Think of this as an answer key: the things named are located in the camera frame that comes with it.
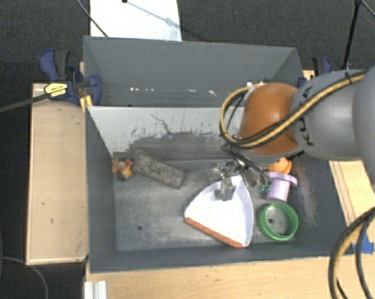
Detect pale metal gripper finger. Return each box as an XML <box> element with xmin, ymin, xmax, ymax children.
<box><xmin>214</xmin><ymin>176</ymin><xmax>228</xmax><ymax>200</ymax></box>
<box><xmin>226</xmin><ymin>175</ymin><xmax>237</xmax><ymax>202</ymax></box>

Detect white dustpan with orange edge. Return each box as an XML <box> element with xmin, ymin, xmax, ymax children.
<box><xmin>183</xmin><ymin>174</ymin><xmax>255</xmax><ymax>249</ymax></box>

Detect orange toy fruit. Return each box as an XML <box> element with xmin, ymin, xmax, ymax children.
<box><xmin>267</xmin><ymin>157</ymin><xmax>293</xmax><ymax>176</ymax></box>

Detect lilac plastic cup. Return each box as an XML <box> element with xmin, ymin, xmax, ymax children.
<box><xmin>263</xmin><ymin>171</ymin><xmax>298</xmax><ymax>203</ymax></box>

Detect grey speckled flat block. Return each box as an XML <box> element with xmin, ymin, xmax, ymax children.
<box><xmin>131</xmin><ymin>153</ymin><xmax>188</xmax><ymax>189</ymax></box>

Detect grey metal bin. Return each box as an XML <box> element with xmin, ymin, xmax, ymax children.
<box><xmin>82</xmin><ymin>35</ymin><xmax>355</xmax><ymax>274</ymax></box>

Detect orange and yellow toy animal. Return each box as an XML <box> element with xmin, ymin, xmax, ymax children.
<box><xmin>112</xmin><ymin>158</ymin><xmax>135</xmax><ymax>182</ymax></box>

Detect pale wood board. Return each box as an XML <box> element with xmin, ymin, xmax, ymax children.
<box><xmin>25</xmin><ymin>81</ymin><xmax>90</xmax><ymax>266</ymax></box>

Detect green plastic ring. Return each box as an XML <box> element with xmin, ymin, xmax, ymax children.
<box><xmin>257</xmin><ymin>201</ymin><xmax>300</xmax><ymax>242</ymax></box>

